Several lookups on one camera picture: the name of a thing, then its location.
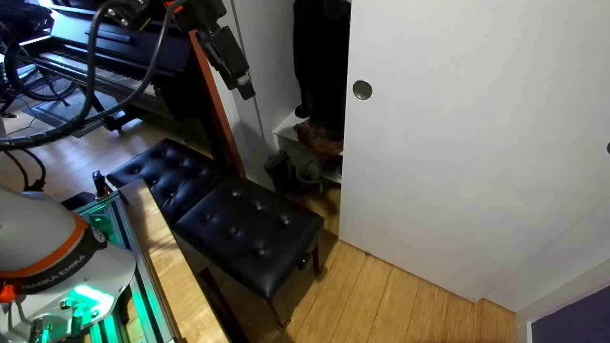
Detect brown furry item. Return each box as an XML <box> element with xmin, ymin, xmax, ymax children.
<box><xmin>291</xmin><ymin>120</ymin><xmax>344</xmax><ymax>160</ymax></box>

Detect grey floor mat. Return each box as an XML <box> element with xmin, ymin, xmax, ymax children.
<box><xmin>24</xmin><ymin>93</ymin><xmax>106</xmax><ymax>131</ymax></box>

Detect aluminium robot stand frame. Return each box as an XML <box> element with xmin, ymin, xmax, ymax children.
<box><xmin>59</xmin><ymin>183</ymin><xmax>182</xmax><ymax>343</ymax></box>

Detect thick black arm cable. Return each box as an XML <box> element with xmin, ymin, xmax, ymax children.
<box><xmin>0</xmin><ymin>0</ymin><xmax>177</xmax><ymax>152</ymax></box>

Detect dark wooden piano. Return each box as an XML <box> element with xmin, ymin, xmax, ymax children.
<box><xmin>24</xmin><ymin>0</ymin><xmax>247</xmax><ymax>181</ymax></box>

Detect black tufted leather bench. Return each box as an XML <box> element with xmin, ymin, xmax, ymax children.
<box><xmin>102</xmin><ymin>137</ymin><xmax>327</xmax><ymax>326</ymax></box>

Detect grey shoes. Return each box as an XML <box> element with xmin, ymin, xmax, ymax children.
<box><xmin>264</xmin><ymin>147</ymin><xmax>327</xmax><ymax>192</ymax></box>

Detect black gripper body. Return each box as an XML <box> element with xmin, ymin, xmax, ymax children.
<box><xmin>198</xmin><ymin>25</ymin><xmax>253</xmax><ymax>84</ymax></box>

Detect dark hanging clothes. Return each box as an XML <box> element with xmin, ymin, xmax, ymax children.
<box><xmin>291</xmin><ymin>0</ymin><xmax>352</xmax><ymax>145</ymax></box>

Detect black clamp lever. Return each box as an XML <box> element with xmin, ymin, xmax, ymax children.
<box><xmin>91</xmin><ymin>167</ymin><xmax>110</xmax><ymax>200</ymax></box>

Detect white wardrobe shelf unit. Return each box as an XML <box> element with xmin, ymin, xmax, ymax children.
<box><xmin>272</xmin><ymin>112</ymin><xmax>344</xmax><ymax>187</ymax></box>

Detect white sliding wardrobe door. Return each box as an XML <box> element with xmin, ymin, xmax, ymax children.
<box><xmin>337</xmin><ymin>0</ymin><xmax>610</xmax><ymax>301</ymax></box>

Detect thin black floor cable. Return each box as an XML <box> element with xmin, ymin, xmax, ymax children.
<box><xmin>1</xmin><ymin>147</ymin><xmax>49</xmax><ymax>194</ymax></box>

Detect black keyboard stand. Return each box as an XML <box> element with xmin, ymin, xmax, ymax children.
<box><xmin>78</xmin><ymin>87</ymin><xmax>139</xmax><ymax>135</ymax></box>

